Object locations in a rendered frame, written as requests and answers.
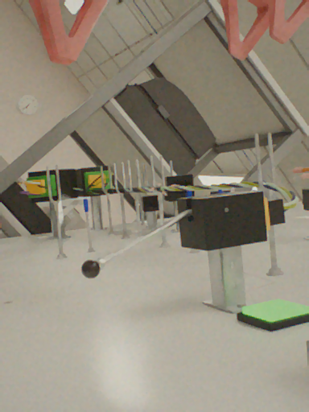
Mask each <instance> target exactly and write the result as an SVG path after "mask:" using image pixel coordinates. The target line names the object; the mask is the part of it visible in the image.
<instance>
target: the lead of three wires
mask: <svg viewBox="0 0 309 412"><path fill-rule="evenodd" d="M264 187H266V188H268V189H270V190H272V191H276V192H281V193H282V194H284V195H285V196H286V197H288V198H289V199H290V200H291V201H290V202H289V203H286V204H284V205H283V206H284V212H286V210H288V209H290V208H295V207H296V206H297V202H299V199H298V198H297V197H296V194H295V193H294V192H293V191H288V190H287V189H286V188H285V187H283V186H277V185H275V184H272V183H267V184H265V185H264Z"/></svg>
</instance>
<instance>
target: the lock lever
mask: <svg viewBox="0 0 309 412"><path fill-rule="evenodd" d="M188 216H192V209H188V210H186V211H183V212H182V213H180V214H179V215H177V216H175V217H173V218H172V219H170V220H169V221H167V222H165V223H163V224H161V225H160V226H158V228H156V229H154V230H152V231H150V232H148V233H146V234H144V235H143V236H141V237H139V238H138V239H136V240H134V241H132V242H130V243H129V244H128V245H126V246H124V247H122V248H120V249H119V250H116V251H114V252H113V253H111V254H109V255H108V256H106V257H98V258H97V262H98V264H99V266H100V270H103V269H104V268H105V265H106V264H108V263H109V262H111V261H113V260H114V259H116V258H118V257H120V256H121V255H123V254H124V253H126V252H128V251H130V250H131V249H134V248H136V247H137V246H139V245H141V244H142V243H143V242H144V241H146V240H149V239H151V238H152V237H154V236H156V235H157V234H159V233H161V232H162V231H165V230H167V229H169V228H170V227H171V226H172V225H174V224H175V223H177V222H178V221H181V220H182V219H184V218H186V217H188Z"/></svg>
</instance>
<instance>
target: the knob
mask: <svg viewBox="0 0 309 412"><path fill-rule="evenodd" d="M80 270H81V273H82V275H83V276H84V277H85V278H88V279H93V278H96V277H97V276H98V275H99V273H100V266H99V264H98V262H96V261H94V260H88V261H86V262H84V263H83V264H82V266H81V269H80Z"/></svg>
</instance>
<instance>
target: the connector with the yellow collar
mask: <svg viewBox="0 0 309 412"><path fill-rule="evenodd" d="M267 204H268V211H269V219H270V225H278V224H282V223H286V222H285V214H284V206H283V199H267Z"/></svg>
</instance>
